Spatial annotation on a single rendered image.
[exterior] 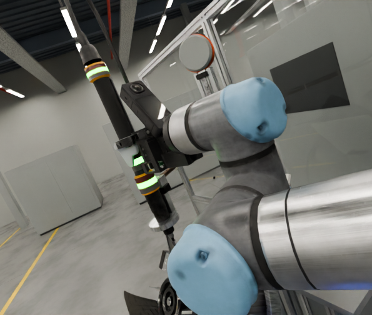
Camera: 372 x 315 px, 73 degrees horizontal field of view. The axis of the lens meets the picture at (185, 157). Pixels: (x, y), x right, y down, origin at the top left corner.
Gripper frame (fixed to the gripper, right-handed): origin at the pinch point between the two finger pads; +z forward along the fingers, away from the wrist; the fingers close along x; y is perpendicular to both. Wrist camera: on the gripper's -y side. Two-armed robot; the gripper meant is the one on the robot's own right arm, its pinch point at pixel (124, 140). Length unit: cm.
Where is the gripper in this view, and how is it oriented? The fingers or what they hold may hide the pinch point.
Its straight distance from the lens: 56.5
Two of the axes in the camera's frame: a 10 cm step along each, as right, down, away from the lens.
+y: 3.8, 9.1, 1.7
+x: 6.8, -4.0, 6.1
